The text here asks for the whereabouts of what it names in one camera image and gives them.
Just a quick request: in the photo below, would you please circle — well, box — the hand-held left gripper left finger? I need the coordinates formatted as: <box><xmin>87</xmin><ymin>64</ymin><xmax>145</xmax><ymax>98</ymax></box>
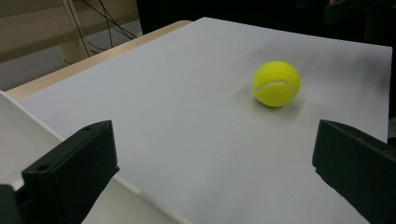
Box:
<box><xmin>15</xmin><ymin>119</ymin><xmax>120</xmax><ymax>224</ymax></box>

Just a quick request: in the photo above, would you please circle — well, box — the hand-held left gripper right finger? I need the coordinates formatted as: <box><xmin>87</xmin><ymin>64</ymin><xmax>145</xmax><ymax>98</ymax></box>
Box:
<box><xmin>312</xmin><ymin>119</ymin><xmax>396</xmax><ymax>224</ymax></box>

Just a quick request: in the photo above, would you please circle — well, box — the white rectangular tray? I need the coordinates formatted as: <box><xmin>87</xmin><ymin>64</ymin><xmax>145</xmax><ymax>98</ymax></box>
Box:
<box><xmin>0</xmin><ymin>91</ymin><xmax>194</xmax><ymax>224</ymax></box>

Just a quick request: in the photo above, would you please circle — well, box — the yellow tennis ball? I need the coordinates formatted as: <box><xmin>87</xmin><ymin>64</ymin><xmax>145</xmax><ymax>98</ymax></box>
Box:
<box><xmin>251</xmin><ymin>60</ymin><xmax>302</xmax><ymax>108</ymax></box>

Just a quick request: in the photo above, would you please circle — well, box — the light wooden table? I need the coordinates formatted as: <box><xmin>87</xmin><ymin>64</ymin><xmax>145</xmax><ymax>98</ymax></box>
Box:
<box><xmin>6</xmin><ymin>20</ymin><xmax>192</xmax><ymax>101</ymax></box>

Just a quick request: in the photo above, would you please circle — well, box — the white foam board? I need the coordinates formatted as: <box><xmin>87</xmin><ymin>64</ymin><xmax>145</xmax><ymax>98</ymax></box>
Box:
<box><xmin>18</xmin><ymin>17</ymin><xmax>393</xmax><ymax>224</ymax></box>

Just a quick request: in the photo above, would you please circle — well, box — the bundle of black cables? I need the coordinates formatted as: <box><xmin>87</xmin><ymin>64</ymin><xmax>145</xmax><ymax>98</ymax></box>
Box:
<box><xmin>66</xmin><ymin>0</ymin><xmax>138</xmax><ymax>63</ymax></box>

